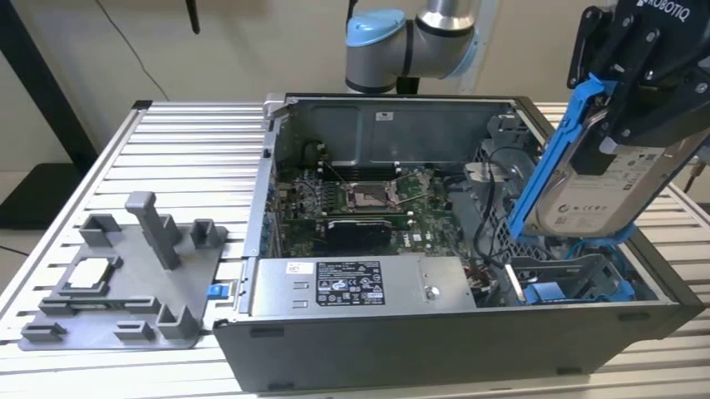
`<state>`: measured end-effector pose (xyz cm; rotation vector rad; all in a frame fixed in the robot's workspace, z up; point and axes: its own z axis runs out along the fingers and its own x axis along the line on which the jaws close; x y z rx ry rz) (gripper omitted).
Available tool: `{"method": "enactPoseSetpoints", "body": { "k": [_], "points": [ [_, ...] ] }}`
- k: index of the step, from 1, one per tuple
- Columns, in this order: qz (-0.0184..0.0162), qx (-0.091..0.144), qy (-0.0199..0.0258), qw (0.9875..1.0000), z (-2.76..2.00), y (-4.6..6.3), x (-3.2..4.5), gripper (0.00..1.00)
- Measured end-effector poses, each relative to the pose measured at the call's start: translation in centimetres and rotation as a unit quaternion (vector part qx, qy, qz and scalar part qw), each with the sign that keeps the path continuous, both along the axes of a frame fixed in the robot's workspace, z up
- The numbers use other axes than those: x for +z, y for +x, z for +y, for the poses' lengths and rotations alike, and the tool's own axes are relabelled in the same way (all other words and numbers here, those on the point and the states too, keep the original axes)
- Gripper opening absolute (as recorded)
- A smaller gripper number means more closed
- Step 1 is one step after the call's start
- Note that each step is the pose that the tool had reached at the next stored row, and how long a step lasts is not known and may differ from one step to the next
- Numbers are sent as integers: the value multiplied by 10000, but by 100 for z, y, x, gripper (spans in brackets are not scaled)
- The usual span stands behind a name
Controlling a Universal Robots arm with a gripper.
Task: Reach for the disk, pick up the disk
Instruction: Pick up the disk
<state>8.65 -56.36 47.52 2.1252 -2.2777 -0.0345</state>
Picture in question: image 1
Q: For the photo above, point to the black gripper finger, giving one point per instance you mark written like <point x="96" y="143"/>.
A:
<point x="665" y="112"/>
<point x="587" y="41"/>

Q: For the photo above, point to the hard disk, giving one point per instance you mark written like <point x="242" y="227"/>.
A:
<point x="599" y="199"/>

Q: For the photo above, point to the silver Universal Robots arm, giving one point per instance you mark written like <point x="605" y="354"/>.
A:
<point x="389" y="45"/>

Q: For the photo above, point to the grey metal disk bay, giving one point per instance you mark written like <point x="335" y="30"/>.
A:
<point x="561" y="266"/>

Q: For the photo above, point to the green motherboard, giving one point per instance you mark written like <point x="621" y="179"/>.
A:
<point x="433" y="232"/>

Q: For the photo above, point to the black RAM slot bank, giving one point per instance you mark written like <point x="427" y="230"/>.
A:
<point x="361" y="170"/>

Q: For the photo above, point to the CPU socket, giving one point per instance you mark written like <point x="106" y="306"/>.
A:
<point x="369" y="195"/>

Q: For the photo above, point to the black graphics card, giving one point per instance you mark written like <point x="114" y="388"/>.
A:
<point x="355" y="234"/>

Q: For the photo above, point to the black antenna rod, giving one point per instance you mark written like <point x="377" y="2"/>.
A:
<point x="192" y="16"/>

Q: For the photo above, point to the black open PC case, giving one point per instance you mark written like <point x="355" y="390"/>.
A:
<point x="422" y="349"/>

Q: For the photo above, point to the silver power supply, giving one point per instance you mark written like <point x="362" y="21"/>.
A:
<point x="278" y="291"/>

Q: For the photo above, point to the blue case latch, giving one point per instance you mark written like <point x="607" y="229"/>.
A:
<point x="216" y="291"/>

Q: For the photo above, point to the grey parts rack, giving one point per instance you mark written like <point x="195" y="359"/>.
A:
<point x="139" y="287"/>

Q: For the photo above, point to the silver CPU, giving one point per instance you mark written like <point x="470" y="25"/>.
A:
<point x="91" y="273"/>

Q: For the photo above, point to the green RAM stick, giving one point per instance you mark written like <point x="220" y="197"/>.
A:
<point x="106" y="305"/>

